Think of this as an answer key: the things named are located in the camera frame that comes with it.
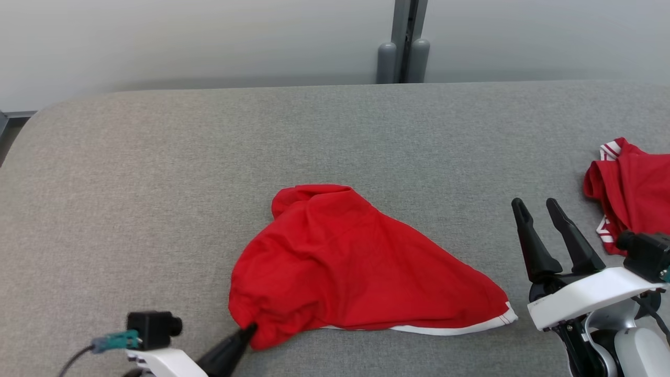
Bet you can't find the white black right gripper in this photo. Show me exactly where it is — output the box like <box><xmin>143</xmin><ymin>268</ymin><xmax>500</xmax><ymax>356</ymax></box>
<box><xmin>511</xmin><ymin>197</ymin><xmax>666</xmax><ymax>331</ymax></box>

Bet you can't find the grey cylinder post foot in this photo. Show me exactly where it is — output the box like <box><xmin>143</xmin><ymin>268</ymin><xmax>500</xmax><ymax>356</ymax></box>
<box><xmin>377</xmin><ymin>42</ymin><xmax>397</xmax><ymax>85</ymax></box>
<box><xmin>409</xmin><ymin>38</ymin><xmax>431</xmax><ymax>84</ymax></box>

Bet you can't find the grey metal partition post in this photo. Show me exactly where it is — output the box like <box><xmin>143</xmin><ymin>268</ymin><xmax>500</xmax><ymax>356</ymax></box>
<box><xmin>392</xmin><ymin>0</ymin><xmax>429</xmax><ymax>83</ymax></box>

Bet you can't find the red white basketball jersey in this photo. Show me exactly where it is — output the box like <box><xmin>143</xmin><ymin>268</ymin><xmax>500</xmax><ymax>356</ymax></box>
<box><xmin>583</xmin><ymin>137</ymin><xmax>670</xmax><ymax>257</ymax></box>

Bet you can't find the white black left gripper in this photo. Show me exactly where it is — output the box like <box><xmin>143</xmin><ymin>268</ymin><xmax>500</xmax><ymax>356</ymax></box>
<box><xmin>125</xmin><ymin>323</ymin><xmax>259</xmax><ymax>377</ymax></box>

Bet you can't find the red shorts white stripe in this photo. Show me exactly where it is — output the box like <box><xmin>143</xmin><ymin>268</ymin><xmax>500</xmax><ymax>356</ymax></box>
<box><xmin>228</xmin><ymin>184</ymin><xmax>519</xmax><ymax>351</ymax></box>

